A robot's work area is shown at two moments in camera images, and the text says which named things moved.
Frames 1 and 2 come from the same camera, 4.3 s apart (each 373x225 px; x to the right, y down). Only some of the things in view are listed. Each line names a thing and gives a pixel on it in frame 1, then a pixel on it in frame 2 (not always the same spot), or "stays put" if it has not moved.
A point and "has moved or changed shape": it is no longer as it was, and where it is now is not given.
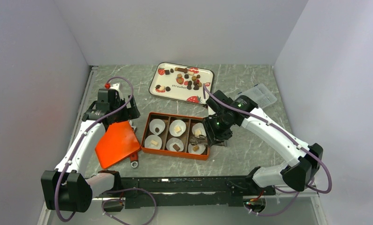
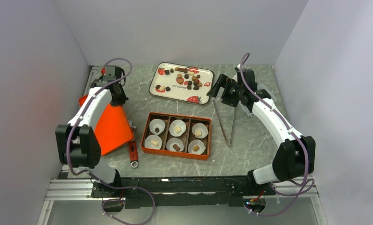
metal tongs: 202,139 has moved or changed shape
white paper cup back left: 156,123 stays put
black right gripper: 212,134 -> 223,81
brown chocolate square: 176,147 stays put
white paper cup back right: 198,130 stays put
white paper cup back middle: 177,128 stays put
